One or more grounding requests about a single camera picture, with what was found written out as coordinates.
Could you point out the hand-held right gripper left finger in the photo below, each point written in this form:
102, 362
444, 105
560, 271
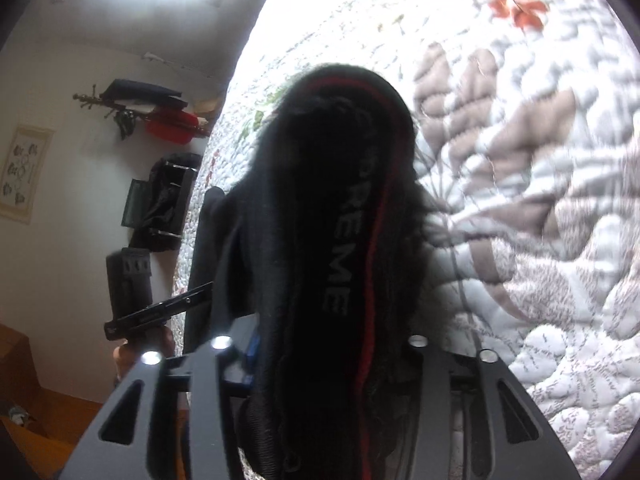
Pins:
212, 400

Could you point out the wooden cabinet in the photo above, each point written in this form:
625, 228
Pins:
15, 360

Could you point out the black pants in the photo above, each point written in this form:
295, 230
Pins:
310, 210

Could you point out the person's left hand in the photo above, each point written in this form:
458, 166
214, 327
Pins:
121, 357

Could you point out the red bag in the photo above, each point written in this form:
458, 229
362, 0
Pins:
172, 127

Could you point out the framed wall picture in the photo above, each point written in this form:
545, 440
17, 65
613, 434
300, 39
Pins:
22, 180

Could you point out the wooden coat rack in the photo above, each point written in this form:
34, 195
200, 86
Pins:
90, 100

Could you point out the floral quilted bedspread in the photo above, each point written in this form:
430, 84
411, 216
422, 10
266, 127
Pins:
525, 160

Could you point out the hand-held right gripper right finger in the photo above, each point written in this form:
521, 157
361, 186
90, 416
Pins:
430, 385

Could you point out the black garment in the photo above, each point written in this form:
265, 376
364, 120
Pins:
142, 91

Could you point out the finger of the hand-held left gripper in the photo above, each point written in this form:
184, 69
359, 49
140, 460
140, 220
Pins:
165, 307

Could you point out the small grey object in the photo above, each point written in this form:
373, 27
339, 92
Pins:
19, 416

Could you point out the black bag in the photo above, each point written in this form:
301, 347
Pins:
162, 200

